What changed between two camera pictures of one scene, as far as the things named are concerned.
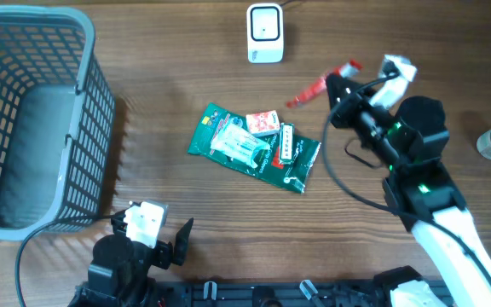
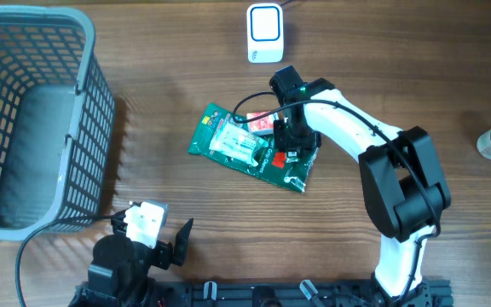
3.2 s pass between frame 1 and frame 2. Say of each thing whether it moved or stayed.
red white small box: stayed
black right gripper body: moved
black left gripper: stayed
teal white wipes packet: stayed
